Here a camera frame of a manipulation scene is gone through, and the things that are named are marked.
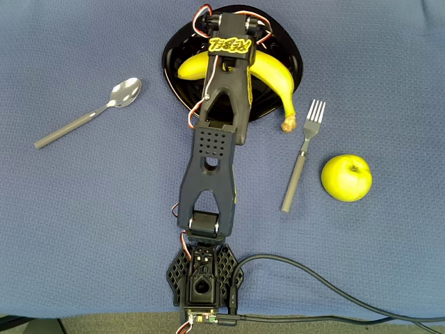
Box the silver spoon grey handle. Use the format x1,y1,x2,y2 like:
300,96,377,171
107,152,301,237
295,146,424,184
33,77,143,150

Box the black tripod legs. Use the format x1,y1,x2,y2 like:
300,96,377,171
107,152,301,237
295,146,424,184
0,314,67,334

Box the glossy black bowl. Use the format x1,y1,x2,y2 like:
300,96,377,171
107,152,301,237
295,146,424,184
162,3,304,122

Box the thin black cable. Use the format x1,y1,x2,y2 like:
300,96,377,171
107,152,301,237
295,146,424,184
215,312,445,325

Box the thick black cable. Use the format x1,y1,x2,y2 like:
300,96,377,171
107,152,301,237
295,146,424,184
227,253,445,333

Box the blue-grey woven table cloth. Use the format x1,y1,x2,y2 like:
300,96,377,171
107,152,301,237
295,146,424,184
0,0,445,320

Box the green apple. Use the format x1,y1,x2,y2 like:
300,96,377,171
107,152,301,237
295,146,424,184
320,154,373,202

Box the yellow banana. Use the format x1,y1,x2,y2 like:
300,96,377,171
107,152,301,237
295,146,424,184
177,50,298,134

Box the silver fork grey handle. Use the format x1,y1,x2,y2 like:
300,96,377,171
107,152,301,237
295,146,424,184
280,99,327,214

